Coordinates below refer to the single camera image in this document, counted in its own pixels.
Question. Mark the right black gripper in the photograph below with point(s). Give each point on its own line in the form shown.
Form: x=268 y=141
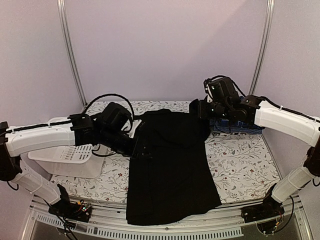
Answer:
x=202 y=113

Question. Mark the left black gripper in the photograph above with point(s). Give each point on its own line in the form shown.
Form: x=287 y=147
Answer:
x=138 y=152

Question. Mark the black long sleeve shirt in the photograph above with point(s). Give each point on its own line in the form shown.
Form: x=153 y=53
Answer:
x=170 y=179

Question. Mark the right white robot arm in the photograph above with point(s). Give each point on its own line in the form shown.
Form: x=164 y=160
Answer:
x=260 y=111

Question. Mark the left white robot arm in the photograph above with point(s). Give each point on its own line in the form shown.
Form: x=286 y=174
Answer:
x=74 y=130

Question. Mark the blue checked folded shirt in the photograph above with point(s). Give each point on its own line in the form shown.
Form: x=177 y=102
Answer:
x=225 y=126

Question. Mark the white plastic basket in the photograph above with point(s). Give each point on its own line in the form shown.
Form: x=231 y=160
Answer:
x=69 y=161

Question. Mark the floral patterned table cloth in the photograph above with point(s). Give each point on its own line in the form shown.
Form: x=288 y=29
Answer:
x=241 y=166

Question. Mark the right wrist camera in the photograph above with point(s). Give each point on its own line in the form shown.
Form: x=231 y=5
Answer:
x=220 y=88

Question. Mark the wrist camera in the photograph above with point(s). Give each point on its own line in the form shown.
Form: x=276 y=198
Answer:
x=220 y=88
x=114 y=117

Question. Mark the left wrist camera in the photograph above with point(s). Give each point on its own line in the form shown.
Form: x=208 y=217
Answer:
x=114 y=117

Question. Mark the aluminium front rail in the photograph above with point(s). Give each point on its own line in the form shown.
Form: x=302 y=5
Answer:
x=108 y=222

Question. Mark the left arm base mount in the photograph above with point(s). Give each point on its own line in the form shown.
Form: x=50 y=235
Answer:
x=79 y=211

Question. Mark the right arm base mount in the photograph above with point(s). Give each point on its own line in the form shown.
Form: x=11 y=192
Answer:
x=269 y=208

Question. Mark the right aluminium frame post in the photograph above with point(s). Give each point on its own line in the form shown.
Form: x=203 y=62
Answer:
x=268 y=19

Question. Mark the aluminium frame post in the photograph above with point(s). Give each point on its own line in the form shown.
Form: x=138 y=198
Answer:
x=268 y=19
x=61 y=7

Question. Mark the left aluminium frame post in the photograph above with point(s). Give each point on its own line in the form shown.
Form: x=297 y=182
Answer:
x=61 y=7

